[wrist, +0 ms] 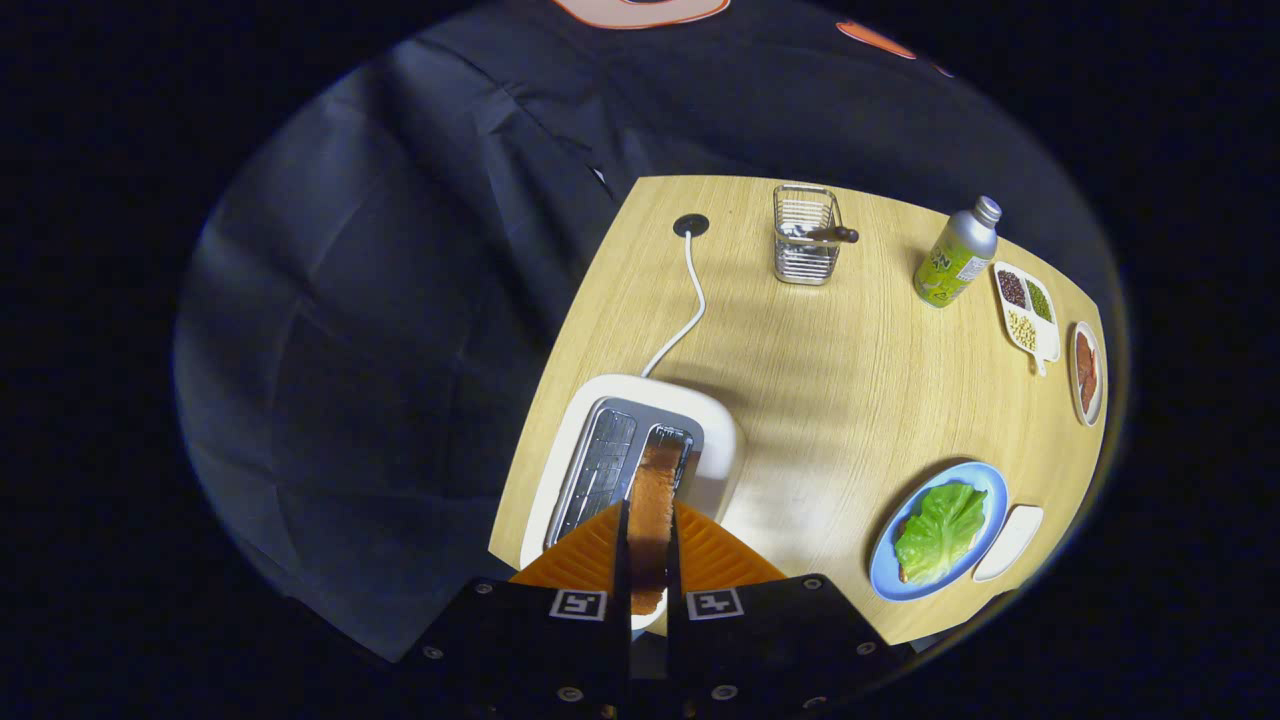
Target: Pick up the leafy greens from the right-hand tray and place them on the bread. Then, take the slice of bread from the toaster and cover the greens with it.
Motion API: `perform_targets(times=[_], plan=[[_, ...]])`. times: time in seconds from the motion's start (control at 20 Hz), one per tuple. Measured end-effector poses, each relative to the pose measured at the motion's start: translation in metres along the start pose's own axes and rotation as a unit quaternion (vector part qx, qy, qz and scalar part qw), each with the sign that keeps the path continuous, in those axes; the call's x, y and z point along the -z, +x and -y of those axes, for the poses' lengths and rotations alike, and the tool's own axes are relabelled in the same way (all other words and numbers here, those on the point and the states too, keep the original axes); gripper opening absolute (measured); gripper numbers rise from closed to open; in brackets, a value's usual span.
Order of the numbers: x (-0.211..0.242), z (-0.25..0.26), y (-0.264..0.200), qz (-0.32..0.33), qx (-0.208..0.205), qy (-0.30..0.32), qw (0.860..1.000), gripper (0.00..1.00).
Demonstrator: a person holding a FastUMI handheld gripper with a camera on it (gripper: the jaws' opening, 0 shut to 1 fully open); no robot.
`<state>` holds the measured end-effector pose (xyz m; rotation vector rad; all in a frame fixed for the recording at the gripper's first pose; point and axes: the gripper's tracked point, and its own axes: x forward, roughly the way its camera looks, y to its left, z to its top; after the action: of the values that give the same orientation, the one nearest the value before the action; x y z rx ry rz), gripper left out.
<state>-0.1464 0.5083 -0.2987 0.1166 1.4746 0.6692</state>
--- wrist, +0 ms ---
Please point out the pile of yellow beans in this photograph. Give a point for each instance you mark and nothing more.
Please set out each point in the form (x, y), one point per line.
(1022, 330)

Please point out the blue plate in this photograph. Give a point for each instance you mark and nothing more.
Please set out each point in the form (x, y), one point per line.
(985, 480)

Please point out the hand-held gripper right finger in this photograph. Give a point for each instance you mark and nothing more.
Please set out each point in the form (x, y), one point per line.
(674, 570)

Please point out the brown meat piece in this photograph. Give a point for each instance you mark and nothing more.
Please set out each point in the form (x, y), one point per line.
(1089, 393)
(1085, 355)

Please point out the white divided dish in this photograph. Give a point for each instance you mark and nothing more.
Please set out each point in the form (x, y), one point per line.
(1045, 345)

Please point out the toasted brown bread slice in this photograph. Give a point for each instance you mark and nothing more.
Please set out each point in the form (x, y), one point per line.
(650, 520)

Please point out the green lettuce leaf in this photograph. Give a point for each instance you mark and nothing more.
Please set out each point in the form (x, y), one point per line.
(940, 530)

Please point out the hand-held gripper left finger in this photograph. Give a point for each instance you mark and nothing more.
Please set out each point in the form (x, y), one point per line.
(624, 570)

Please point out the pile of green beans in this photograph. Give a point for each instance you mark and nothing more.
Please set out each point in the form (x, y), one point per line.
(1040, 300)

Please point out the green label metal bottle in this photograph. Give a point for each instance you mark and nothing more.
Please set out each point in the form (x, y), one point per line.
(950, 265)

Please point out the cream toaster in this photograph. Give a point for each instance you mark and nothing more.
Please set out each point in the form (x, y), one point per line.
(715, 450)

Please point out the white square plate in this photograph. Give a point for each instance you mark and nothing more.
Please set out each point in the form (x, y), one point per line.
(1010, 545)

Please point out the pile of dark red beans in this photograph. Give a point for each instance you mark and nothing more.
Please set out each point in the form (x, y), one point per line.
(1012, 288)

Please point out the white oval plate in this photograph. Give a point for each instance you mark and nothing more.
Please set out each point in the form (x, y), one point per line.
(1088, 418)

